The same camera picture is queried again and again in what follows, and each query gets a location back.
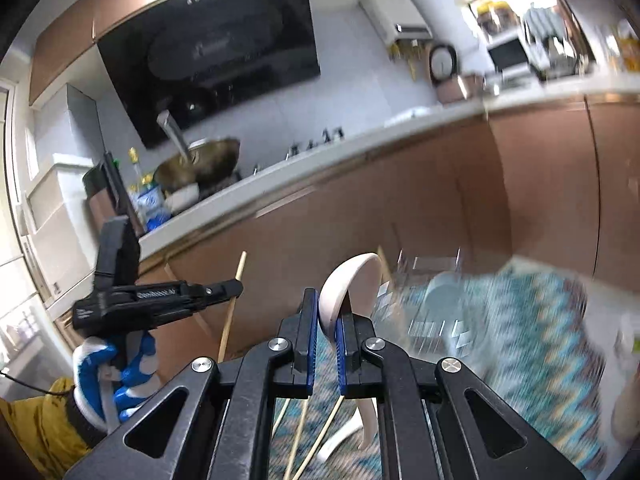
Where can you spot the wooden chopstick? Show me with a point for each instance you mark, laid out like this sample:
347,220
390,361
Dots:
280,416
294,447
315,447
231,304

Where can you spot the white storage box left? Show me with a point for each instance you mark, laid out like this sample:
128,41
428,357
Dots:
59,222

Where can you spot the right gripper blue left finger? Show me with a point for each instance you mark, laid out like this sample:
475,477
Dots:
295,347

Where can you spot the white ceramic spoon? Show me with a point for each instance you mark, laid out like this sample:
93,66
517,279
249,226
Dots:
348,296
349,428

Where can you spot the brown lower kitchen cabinets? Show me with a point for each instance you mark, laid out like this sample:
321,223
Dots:
552,182

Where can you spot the steel wok with handle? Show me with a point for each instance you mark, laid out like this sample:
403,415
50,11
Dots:
203,162

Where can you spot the white water heater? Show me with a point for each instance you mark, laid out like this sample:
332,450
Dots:
396,20

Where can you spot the oil bottle on counter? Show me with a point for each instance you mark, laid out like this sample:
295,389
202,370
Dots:
138,173

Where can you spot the blue white seasoning bag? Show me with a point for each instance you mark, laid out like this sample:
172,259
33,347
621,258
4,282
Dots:
151,207

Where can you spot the wire utensil holder basket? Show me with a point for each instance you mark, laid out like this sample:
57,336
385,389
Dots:
420,307

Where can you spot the blue white gloved hand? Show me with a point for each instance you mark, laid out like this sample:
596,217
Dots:
106,396

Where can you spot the white microwave oven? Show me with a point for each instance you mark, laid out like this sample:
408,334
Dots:
510,54

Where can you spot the gas stove top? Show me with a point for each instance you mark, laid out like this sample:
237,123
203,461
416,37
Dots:
328,136

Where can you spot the steel pot on microwave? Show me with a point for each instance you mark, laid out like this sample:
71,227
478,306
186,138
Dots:
494,18

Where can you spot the zigzag patterned table cloth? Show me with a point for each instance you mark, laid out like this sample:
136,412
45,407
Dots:
532,347

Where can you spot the blue grey hanging towel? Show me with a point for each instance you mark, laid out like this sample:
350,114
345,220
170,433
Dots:
546,27

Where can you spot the yellow sleeve forearm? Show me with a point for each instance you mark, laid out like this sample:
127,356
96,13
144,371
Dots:
44,436

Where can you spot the white bowl on stove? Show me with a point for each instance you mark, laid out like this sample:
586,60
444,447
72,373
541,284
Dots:
183,199

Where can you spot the black range hood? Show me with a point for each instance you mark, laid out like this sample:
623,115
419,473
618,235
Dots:
194,58

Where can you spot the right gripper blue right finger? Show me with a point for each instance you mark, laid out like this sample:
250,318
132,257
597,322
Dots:
360,370

